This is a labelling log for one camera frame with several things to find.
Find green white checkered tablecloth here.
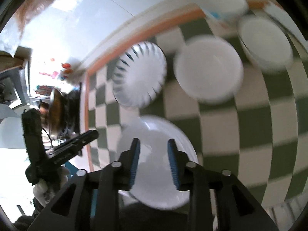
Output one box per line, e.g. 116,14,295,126
85,1,308,219

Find large plain white plate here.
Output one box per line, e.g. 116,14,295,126
117,115,199,210

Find colourful toy decoration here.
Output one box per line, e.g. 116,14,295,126
35,84,52,98

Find white plate with striped rim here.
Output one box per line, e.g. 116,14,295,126
112,41,167,109

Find black gas stove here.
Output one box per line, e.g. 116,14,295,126
65,82,82,136

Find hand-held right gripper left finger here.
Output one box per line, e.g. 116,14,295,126
26,138,141,231

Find white bowl with blue pattern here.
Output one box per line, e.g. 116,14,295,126
197,0,249,26

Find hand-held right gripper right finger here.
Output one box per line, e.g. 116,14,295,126
168,138,281,231

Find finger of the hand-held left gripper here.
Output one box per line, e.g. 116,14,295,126
47,129,100,165
21,108,47,165

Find teal base cabinet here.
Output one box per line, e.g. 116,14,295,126
62,162,78,175

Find plain white bowl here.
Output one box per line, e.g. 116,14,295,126
173,35,244,105
237,14,294,73

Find steel wok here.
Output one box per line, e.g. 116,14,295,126
47,87,73,137

